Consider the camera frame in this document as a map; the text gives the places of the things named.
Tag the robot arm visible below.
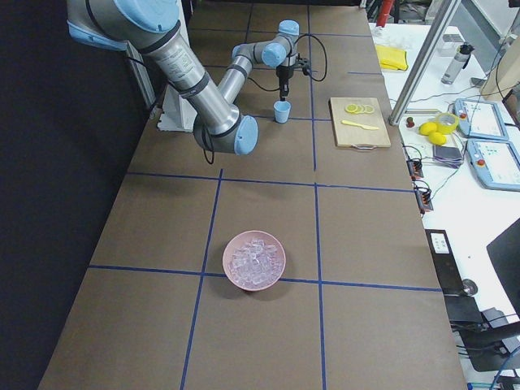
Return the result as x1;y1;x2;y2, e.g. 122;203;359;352
218;19;307;103
67;1;258;155

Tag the wooden cutting board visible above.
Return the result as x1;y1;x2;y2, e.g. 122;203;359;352
329;97;391;150

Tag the yellow tape roll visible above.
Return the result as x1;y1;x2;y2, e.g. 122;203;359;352
435;112;459;135

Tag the yellow plastic knife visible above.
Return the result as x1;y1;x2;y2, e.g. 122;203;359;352
341;119;379;131

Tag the water bottle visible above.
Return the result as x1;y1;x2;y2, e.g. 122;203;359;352
440;42;475;85

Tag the light blue cup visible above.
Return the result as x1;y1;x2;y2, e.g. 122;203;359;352
273;100;292;124

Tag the yellow lemon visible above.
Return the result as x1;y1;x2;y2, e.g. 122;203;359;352
427;132;447;146
419;122;438;136

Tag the teach pendant upper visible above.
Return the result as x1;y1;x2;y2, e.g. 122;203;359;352
453;98;509;141

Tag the purple card stack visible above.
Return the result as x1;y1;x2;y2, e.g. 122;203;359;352
432;145;463;168

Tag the aluminium frame post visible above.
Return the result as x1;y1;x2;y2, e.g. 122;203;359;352
388;0;462;126

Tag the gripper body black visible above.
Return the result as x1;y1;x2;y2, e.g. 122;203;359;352
275;66;294;84

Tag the teach pendant lower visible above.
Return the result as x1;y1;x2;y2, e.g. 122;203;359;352
466;139;519;192

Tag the black monitor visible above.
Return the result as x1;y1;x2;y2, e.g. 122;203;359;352
487;219;520;312

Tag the pile of ice cubes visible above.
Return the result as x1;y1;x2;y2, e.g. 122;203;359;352
227;239;284;290

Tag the yellow cloth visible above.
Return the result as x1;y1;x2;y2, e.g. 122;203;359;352
375;45;409;72

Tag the pink bowl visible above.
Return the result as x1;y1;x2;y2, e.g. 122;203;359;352
222;230;287;292

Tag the teach pendant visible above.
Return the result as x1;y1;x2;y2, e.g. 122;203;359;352
453;98;509;141
466;139;519;192

